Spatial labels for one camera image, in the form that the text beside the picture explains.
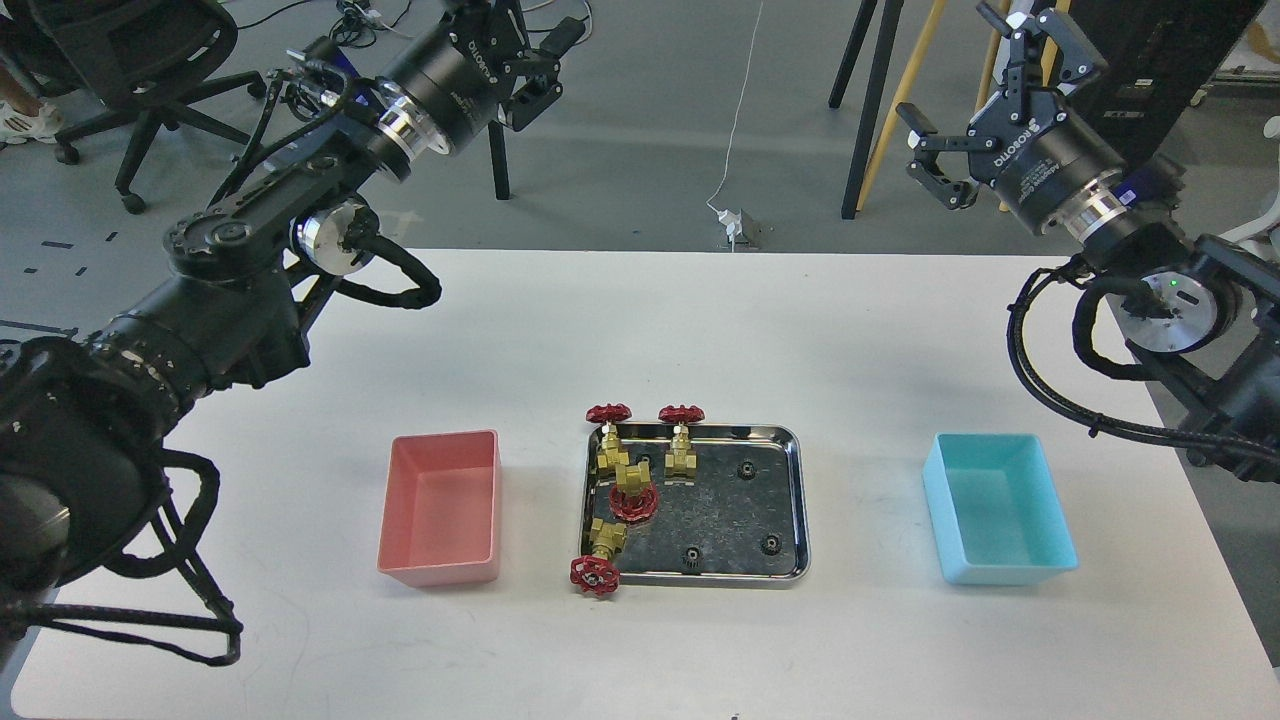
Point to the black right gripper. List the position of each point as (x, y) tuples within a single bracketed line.
[(1038, 165)]

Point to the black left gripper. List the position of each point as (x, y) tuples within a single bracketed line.
[(444, 89)]

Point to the brass valve red wheel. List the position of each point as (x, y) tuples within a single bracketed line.
[(634, 496)]

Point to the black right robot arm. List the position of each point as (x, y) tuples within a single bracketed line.
[(1198, 317)]

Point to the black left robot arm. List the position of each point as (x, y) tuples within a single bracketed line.
[(100, 520)]

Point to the black cabinet box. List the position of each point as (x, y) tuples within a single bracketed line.
[(1158, 54)]

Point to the brass valve top left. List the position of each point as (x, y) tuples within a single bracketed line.
[(611, 453)]

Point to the light blue plastic box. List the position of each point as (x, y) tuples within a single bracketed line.
[(996, 515)]

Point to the brass valve top middle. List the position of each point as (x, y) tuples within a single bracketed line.
[(680, 462)]

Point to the pink plastic box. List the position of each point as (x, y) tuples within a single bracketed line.
[(441, 516)]

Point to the brass valve bottom left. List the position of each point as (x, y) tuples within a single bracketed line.
[(595, 572)]

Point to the black tripod stand left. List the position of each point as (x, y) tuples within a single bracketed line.
[(496, 133)]

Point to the yellow wooden easel legs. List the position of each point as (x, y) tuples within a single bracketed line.
[(888, 120)]

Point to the black tripod leg right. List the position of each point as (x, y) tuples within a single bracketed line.
[(858, 177)]

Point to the white floor power plug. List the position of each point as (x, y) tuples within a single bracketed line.
[(741, 231)]

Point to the black office chair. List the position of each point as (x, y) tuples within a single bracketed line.
[(148, 63)]

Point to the shiny metal tray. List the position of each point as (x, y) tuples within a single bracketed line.
[(722, 515)]

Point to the white sneaker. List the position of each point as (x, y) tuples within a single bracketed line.
[(17, 127)]

